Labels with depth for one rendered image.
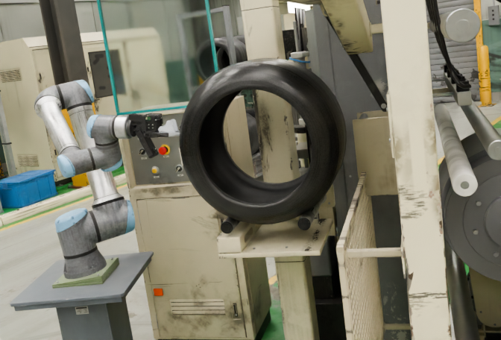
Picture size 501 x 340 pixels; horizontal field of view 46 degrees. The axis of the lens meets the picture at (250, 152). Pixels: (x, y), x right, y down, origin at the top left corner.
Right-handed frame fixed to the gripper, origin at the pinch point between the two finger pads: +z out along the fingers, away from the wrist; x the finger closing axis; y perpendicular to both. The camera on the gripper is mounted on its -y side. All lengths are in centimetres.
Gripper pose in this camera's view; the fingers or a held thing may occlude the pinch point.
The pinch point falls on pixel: (180, 134)
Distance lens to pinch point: 221.6
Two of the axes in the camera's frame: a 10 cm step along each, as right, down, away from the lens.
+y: -0.1, -9.8, -2.1
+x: 2.6, -2.0, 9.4
